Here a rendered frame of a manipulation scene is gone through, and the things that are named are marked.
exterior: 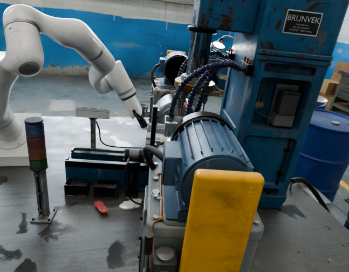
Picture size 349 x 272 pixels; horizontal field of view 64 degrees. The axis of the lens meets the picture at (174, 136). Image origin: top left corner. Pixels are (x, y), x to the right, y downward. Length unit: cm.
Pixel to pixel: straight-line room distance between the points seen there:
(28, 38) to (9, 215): 70
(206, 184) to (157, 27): 638
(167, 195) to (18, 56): 59
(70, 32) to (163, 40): 593
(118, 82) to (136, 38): 549
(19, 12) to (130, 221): 84
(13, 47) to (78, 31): 19
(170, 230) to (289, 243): 72
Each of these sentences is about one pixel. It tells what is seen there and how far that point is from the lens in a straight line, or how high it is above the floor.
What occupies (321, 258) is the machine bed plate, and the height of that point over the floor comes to 80.
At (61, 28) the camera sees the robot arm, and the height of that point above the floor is 152.
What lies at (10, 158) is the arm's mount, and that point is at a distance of 163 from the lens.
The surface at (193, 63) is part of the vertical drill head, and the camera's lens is 121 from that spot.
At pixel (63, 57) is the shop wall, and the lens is 682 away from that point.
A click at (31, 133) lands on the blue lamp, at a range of 106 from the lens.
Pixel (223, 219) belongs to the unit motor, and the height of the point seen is 125.
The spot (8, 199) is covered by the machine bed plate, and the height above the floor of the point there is 80.
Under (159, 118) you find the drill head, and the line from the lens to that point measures 153.
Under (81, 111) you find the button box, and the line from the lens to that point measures 159.
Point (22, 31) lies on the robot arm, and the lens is 100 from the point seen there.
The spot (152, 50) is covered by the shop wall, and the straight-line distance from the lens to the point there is 684.
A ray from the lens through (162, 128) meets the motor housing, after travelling 129.
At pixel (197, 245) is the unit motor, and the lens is 61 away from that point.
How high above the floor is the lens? 161
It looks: 24 degrees down
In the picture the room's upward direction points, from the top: 7 degrees clockwise
